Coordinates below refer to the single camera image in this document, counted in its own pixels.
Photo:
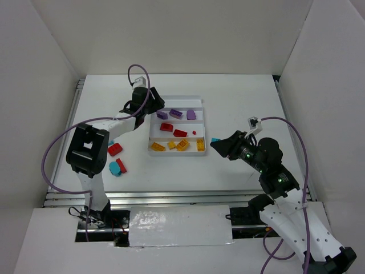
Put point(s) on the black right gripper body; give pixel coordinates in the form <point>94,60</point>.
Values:
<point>232,145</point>

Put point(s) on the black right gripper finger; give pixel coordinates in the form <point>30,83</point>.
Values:
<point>233,139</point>
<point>226,149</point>

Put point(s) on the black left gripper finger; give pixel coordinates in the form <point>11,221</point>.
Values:
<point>150,109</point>
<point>155,98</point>

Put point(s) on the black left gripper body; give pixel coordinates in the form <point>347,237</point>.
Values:
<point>154,103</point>

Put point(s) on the purple sloped lego brick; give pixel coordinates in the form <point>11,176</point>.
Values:
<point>175,113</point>

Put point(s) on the yellow lego plate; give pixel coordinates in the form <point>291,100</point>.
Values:
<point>200,145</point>

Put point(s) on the red curved lego brick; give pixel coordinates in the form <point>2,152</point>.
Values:
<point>180,133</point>

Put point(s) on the purple flower lego brick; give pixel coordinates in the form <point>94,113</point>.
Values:
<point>191,115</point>

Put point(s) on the yellow sloped lego brick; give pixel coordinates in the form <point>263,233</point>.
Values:
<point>157,147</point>

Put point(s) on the small yellow lego cube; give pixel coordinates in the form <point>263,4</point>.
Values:
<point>171,145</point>

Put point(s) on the yellow rounded lego brick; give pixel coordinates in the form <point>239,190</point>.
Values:
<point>182,145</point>

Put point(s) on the red two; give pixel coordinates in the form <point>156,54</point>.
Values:
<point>114,149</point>

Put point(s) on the red cloud lego brick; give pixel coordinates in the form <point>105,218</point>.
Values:
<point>121,166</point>

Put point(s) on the teal rounded lego brick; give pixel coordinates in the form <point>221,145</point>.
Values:
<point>114,169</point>

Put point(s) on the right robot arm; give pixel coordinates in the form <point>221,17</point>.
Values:
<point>281,206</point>

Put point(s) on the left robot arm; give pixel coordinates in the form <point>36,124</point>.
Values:
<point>88,150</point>

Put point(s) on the white divided sorting tray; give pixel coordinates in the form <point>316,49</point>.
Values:
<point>181,103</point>

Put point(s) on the silver foil cover plate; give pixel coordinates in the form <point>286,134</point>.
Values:
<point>180,226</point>

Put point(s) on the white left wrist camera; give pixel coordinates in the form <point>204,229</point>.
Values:
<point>139,82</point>

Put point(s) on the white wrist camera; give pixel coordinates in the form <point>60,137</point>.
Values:
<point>255,126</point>
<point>139,82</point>

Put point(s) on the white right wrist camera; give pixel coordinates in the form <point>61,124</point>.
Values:
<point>255,126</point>

